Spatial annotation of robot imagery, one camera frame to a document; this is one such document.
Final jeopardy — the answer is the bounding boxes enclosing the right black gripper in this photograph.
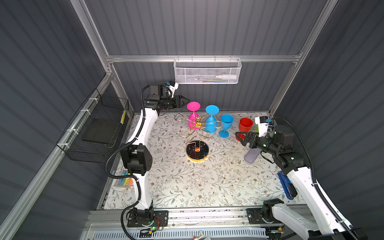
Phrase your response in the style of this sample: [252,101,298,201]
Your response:
[235,130,278,156]

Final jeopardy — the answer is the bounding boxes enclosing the red wine glass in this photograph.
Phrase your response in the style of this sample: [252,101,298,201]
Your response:
[239,118,254,133]

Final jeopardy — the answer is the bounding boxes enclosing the blue wine glass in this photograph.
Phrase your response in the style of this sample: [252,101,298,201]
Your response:
[219,114,234,139]
[204,105,220,134]

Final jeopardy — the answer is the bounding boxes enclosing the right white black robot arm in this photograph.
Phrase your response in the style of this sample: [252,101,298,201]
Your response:
[236,125,368,240]

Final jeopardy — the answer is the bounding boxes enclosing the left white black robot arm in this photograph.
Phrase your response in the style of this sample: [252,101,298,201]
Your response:
[120,81,190,225]

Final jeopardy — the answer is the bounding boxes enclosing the pink wine glass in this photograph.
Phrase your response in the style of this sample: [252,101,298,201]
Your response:
[187,102,201,130]

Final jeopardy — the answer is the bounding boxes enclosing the grey oval case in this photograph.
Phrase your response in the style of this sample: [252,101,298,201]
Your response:
[244,148,262,164]

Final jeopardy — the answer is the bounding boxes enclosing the white bottle in basket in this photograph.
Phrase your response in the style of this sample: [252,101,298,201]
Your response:
[216,75,238,81]

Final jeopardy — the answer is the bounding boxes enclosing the blue stapler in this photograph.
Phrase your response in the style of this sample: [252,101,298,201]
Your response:
[278,171,298,200]

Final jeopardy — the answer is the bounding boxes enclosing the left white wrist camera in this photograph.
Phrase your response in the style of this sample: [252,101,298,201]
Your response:
[165,81,179,98]

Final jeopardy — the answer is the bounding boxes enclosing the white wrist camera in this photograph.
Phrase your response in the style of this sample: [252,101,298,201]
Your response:
[255,116,274,138]
[165,81,179,98]

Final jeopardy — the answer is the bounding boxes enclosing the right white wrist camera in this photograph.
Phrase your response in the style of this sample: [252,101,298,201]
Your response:
[255,116,274,138]

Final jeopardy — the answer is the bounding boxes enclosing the white wire mesh basket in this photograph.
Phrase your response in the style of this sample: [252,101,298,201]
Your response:
[173,57,242,85]

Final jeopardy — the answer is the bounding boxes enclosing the gold wire wine glass rack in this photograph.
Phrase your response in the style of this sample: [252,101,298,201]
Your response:
[174,114,223,163]

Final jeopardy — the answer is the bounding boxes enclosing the black wire mesh basket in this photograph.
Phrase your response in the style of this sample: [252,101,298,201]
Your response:
[57,91,130,164]

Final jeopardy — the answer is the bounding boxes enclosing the right black corrugated cable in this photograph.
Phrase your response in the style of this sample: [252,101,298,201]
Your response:
[271,116,361,240]

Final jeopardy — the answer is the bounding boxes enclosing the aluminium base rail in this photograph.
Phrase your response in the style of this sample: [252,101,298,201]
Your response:
[86,206,331,232]

